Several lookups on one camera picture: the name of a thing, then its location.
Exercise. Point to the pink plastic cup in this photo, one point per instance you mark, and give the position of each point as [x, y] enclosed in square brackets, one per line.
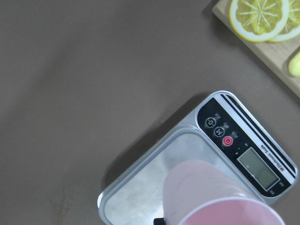
[197, 193]

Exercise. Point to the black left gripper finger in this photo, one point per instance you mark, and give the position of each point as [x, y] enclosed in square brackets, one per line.
[159, 221]

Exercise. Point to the bamboo cutting board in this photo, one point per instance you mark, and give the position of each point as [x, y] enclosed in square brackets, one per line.
[275, 55]

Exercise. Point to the lemon slice top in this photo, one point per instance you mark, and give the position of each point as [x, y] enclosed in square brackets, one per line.
[258, 20]

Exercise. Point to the lemon slice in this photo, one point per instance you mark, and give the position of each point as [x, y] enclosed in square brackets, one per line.
[258, 20]
[292, 26]

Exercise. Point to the digital kitchen scale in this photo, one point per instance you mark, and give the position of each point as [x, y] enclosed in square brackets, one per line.
[220, 131]

